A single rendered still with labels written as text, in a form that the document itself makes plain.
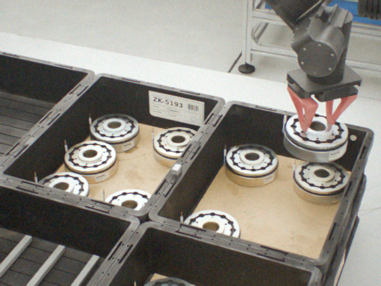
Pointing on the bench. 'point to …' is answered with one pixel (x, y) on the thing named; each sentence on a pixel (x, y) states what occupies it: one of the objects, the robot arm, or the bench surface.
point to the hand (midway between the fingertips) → (317, 122)
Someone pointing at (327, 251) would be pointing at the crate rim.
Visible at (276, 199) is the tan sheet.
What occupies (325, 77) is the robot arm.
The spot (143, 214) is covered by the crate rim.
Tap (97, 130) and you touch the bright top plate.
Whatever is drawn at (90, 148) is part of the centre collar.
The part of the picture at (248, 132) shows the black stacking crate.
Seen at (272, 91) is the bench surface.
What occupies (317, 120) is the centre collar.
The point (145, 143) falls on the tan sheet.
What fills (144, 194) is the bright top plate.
